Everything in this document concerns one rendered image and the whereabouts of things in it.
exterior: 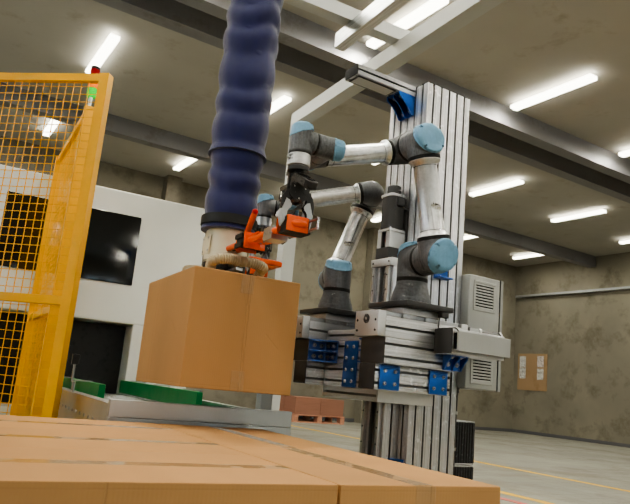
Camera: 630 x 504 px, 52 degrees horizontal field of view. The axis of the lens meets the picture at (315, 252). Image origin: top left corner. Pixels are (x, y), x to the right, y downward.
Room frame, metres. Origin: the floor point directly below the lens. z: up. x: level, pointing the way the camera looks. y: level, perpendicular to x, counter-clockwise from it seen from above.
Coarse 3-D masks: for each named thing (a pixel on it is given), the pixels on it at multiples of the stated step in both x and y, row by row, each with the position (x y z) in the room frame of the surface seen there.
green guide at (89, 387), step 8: (64, 376) 3.98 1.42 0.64; (64, 384) 3.82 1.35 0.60; (72, 384) 3.15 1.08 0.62; (80, 384) 3.38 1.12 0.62; (88, 384) 3.20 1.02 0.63; (96, 384) 3.04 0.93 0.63; (104, 384) 3.00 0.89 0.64; (88, 392) 3.17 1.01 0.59; (96, 392) 3.01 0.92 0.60; (104, 392) 3.00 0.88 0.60
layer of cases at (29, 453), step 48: (0, 432) 1.58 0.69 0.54; (48, 432) 1.67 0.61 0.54; (96, 432) 1.78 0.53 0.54; (144, 432) 1.91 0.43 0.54; (192, 432) 2.06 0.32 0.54; (240, 432) 2.23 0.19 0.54; (0, 480) 0.98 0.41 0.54; (48, 480) 1.01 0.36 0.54; (96, 480) 1.04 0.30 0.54; (144, 480) 1.09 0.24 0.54; (192, 480) 1.13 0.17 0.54; (240, 480) 1.18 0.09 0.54; (288, 480) 1.23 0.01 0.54; (336, 480) 1.29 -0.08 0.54; (384, 480) 1.35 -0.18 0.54; (432, 480) 1.43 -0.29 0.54
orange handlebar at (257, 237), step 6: (294, 222) 1.95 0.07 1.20; (300, 222) 1.95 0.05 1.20; (306, 222) 1.97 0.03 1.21; (258, 234) 2.17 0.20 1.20; (252, 240) 2.23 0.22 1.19; (258, 240) 2.19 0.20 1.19; (228, 246) 2.43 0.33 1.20; (258, 258) 2.63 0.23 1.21; (270, 264) 2.66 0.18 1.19; (276, 264) 2.67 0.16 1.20
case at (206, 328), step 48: (192, 288) 2.15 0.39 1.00; (240, 288) 2.23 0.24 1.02; (288, 288) 2.31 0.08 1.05; (144, 336) 2.64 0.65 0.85; (192, 336) 2.16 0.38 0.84; (240, 336) 2.24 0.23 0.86; (288, 336) 2.32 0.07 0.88; (192, 384) 2.17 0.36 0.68; (240, 384) 2.25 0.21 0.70; (288, 384) 2.33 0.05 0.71
